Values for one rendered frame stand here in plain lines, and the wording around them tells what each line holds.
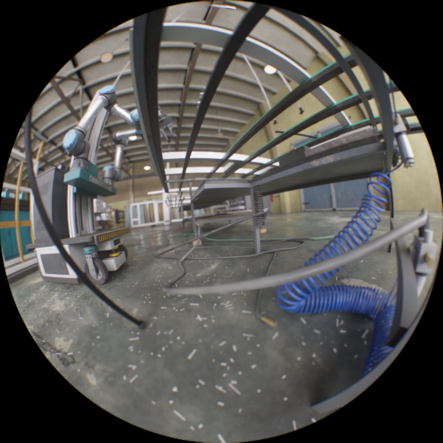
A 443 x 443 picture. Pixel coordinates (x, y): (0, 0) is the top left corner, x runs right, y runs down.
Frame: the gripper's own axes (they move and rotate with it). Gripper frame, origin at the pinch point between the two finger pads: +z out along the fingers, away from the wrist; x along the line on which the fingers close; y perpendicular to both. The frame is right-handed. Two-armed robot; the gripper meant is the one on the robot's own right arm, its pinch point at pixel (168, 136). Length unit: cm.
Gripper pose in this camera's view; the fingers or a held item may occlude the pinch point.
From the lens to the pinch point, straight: 100.6
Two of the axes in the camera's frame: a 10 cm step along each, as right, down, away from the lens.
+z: 2.9, 5.6, 7.8
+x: -6.8, 6.9, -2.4
